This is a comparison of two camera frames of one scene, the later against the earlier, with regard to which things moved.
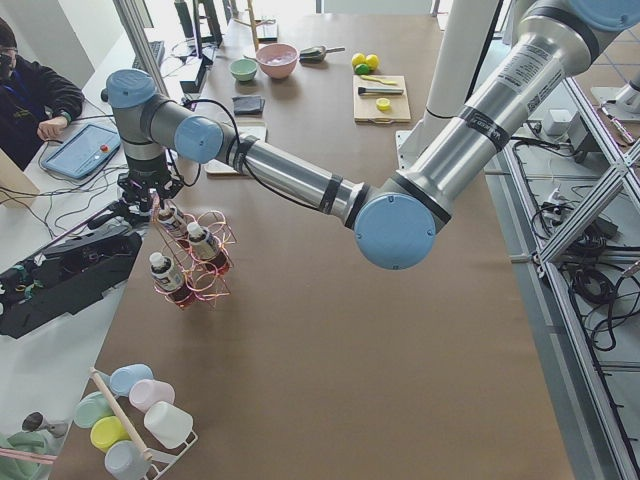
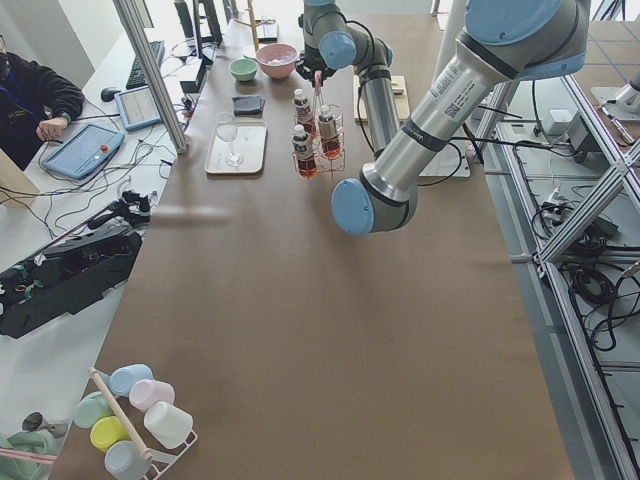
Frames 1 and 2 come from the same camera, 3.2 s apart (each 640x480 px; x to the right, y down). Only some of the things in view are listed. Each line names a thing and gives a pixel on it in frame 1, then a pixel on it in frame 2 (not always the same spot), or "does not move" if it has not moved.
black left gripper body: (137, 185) → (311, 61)
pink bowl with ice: (277, 59) does not move
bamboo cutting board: (365, 106) does not move
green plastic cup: (90, 408) does not move
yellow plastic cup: (108, 430) does not move
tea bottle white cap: (156, 259) → (301, 144)
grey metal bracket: (131, 17) does not move
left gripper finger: (155, 208) → (317, 80)
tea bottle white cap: (207, 248) → (329, 133)
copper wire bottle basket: (196, 257) → (319, 140)
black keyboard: (157, 49) does not move
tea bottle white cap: (167, 215) → (303, 114)
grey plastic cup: (124, 461) does not move
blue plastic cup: (120, 380) does not move
